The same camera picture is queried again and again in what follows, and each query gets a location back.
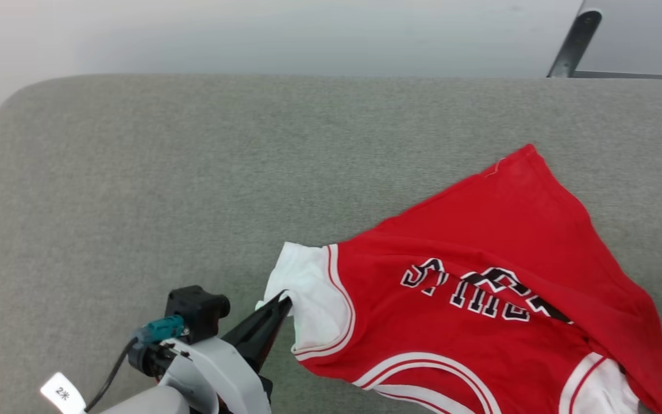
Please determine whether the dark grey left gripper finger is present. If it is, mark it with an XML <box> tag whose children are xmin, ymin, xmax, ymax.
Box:
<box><xmin>245</xmin><ymin>298</ymin><xmax>292</xmax><ymax>371</ymax></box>
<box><xmin>222</xmin><ymin>292</ymin><xmax>287</xmax><ymax>346</ymax></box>

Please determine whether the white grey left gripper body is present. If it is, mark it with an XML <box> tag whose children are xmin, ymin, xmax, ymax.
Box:
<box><xmin>159</xmin><ymin>336</ymin><xmax>274</xmax><ymax>414</ymax></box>

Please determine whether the red white basketball jersey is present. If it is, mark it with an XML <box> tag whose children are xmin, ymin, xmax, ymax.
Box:
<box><xmin>256</xmin><ymin>144</ymin><xmax>662</xmax><ymax>414</ymax></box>

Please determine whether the white paper label tag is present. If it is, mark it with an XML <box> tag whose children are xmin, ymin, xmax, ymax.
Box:
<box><xmin>41</xmin><ymin>373</ymin><xmax>87</xmax><ymax>414</ymax></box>

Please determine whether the grey door panel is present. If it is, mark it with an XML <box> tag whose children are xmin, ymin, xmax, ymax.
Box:
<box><xmin>572</xmin><ymin>0</ymin><xmax>662</xmax><ymax>80</ymax></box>

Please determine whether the teal cable connector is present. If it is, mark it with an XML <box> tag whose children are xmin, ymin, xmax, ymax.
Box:
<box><xmin>133</xmin><ymin>315</ymin><xmax>185</xmax><ymax>346</ymax></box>

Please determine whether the thin black cable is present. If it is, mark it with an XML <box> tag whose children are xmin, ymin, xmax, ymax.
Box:
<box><xmin>84</xmin><ymin>338</ymin><xmax>139</xmax><ymax>412</ymax></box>

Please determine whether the dark grey metal door bracket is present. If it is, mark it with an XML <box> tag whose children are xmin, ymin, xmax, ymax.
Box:
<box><xmin>546</xmin><ymin>9</ymin><xmax>603</xmax><ymax>78</ymax></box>

